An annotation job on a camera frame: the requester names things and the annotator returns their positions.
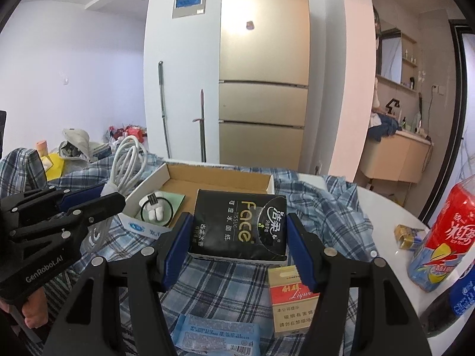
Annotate floor clutter bags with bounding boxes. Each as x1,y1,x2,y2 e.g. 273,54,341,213
35,125,147,181

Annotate black face tissue pack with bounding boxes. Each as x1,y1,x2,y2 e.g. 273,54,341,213
189,193,287,264

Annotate gold red cigarette carton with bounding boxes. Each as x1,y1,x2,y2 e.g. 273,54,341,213
268,265,320,337

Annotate white cardboard tray box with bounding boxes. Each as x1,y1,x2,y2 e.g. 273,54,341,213
118,163,275,239

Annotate wall mirror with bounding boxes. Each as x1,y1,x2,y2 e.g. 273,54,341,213
376,28,403,84

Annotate blue tissue pack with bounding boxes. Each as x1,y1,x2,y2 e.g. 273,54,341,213
172,314,261,355

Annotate white earbud toy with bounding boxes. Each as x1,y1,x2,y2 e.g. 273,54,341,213
138,191,164,223

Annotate green card with black ring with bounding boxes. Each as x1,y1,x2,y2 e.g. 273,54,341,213
136,191,185,228

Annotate dark blue clothes pile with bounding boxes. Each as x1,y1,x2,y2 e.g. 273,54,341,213
367,112,402,142

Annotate dark broom handle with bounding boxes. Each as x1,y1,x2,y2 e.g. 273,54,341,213
192,89,207,162

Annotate grey mop handle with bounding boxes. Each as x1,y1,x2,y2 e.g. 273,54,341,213
158,60,172,158

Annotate white charging cable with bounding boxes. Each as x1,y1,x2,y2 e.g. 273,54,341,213
84,135,149,257

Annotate blue plaid cloth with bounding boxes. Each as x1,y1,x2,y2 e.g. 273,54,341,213
1,148,376,355

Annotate small gold box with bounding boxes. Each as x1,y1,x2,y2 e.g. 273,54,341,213
394,224,427,252

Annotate gold refrigerator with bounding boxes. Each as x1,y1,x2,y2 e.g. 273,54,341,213
219,0,310,170

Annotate clear blue-label water bottle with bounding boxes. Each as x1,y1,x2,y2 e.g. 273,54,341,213
419,262,475,338

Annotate beige vanity cabinet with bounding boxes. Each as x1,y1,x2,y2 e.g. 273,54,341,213
359,131,432,184

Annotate person's left hand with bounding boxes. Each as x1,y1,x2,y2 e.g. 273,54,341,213
22,288,48,329

